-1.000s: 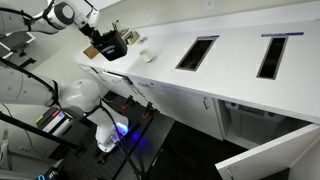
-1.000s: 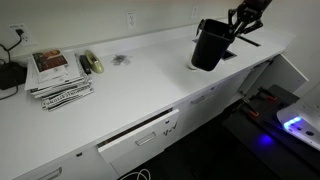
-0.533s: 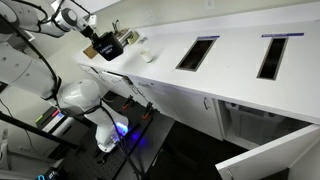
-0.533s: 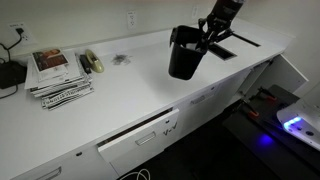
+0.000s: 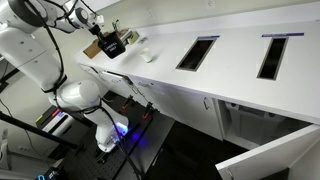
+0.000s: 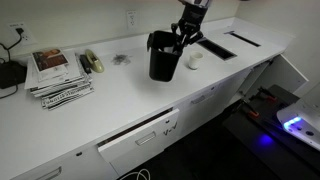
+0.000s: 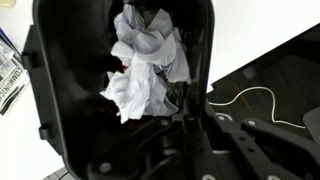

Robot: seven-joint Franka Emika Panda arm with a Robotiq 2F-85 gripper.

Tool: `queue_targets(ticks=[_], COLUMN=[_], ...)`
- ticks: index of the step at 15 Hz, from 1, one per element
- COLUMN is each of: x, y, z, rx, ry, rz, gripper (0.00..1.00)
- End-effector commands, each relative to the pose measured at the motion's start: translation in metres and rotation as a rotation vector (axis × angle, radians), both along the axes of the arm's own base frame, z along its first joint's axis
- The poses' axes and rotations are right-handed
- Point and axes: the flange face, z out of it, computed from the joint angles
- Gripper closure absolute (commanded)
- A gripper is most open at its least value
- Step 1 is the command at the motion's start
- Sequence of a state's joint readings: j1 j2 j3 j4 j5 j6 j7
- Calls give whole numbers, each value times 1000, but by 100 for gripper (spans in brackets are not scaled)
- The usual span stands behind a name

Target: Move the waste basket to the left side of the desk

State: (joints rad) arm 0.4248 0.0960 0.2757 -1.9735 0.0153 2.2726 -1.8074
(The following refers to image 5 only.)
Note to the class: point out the white open cabinet door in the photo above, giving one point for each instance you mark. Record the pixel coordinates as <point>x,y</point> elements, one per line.
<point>266,156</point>

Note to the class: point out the white closed drawer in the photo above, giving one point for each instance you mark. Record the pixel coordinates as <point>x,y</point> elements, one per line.
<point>150,95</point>

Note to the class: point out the black electronics box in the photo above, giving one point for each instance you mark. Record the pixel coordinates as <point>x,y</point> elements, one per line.
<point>50,124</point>

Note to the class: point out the black tripod pole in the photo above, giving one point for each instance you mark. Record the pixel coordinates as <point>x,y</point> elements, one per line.
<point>33,130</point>

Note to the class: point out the white closed cabinet door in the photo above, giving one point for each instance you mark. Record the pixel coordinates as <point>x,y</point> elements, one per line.
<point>193,110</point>

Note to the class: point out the white open drawer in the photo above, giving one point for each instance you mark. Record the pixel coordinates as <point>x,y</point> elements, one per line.
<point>115,80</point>

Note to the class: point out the olive tape dispenser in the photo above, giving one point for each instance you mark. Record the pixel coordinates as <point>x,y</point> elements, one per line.
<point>133,37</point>

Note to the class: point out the grey bin in cabinet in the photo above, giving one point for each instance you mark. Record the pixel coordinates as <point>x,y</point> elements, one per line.
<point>253,123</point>

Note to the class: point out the white paper cup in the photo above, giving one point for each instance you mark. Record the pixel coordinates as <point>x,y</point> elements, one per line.
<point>146,55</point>

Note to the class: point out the blue label strip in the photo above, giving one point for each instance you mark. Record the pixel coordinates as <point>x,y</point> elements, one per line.
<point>282,34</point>
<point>209,37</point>

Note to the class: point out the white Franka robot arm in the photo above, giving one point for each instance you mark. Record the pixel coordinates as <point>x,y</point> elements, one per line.
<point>30,56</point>

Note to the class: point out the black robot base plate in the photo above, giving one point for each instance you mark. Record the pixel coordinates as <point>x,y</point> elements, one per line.
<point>153,133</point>

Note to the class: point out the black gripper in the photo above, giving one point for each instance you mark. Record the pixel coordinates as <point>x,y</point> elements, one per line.
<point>96,30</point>

